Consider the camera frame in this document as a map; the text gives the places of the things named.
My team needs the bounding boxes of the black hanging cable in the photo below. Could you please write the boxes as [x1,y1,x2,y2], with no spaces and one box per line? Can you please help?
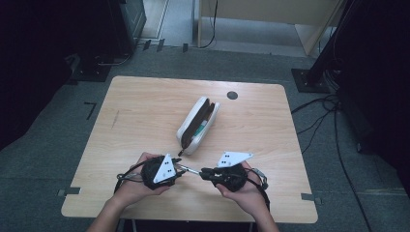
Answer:
[197,0,219,49]

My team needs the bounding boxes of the person's right hand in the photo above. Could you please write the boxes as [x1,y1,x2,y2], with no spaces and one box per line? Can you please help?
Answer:
[215,159,271,221]

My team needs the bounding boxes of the long black floor cable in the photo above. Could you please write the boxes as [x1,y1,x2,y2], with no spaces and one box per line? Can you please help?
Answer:
[333,102,366,232]

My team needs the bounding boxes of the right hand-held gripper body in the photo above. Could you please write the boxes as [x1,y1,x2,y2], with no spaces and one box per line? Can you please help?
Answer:
[214,151,255,193]

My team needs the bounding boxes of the black flat stand base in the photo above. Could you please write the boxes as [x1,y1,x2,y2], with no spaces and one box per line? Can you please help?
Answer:
[70,59,112,83]

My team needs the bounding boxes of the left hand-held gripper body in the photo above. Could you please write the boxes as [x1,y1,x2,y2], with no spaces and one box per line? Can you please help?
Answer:
[140,153,178,191]

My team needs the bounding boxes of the white pencil case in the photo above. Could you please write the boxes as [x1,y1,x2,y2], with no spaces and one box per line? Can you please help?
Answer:
[175,96,221,158]

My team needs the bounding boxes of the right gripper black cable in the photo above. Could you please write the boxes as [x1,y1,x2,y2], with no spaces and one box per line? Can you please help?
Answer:
[247,167,272,214]

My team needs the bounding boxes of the black cabinet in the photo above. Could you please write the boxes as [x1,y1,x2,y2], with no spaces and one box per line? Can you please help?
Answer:
[80,0,148,61]

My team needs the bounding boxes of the black stand with base plate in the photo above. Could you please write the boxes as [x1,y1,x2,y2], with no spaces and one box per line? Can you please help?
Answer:
[291,0,366,95]

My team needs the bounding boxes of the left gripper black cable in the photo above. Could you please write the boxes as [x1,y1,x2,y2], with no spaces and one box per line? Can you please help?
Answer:
[113,159,153,195]

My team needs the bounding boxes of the silver pink pen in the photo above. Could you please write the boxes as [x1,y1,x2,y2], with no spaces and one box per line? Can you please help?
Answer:
[176,163,201,176]

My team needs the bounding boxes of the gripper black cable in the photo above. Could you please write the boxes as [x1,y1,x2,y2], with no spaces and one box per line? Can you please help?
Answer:
[113,159,153,195]
[247,167,272,214]

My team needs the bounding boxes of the person's left hand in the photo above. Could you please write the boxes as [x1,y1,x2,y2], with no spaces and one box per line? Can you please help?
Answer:
[113,151,172,208]

